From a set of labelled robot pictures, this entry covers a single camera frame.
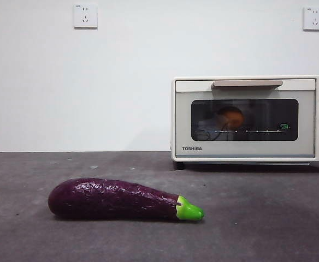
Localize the oven door with beige handle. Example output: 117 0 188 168
175 78 316 159

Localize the brown potato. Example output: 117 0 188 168
216 106 245 129

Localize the purple eggplant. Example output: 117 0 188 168
48 177 205 222

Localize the metal wire oven rack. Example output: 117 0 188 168
194 128 285 134

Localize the white wall socket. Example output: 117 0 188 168
303 7 319 32
73 3 99 29

